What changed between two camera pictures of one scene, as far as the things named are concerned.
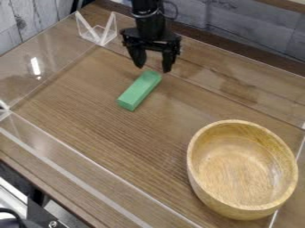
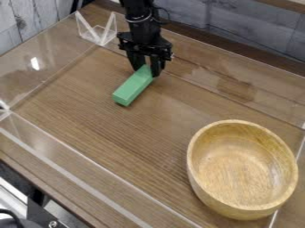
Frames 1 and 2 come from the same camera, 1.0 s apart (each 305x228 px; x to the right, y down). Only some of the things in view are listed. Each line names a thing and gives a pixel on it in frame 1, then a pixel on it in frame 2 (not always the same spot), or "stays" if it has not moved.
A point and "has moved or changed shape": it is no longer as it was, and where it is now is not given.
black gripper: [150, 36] to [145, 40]
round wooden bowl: [242, 168] stays
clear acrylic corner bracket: [97, 34] stays
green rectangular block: [138, 91] has moved or changed shape
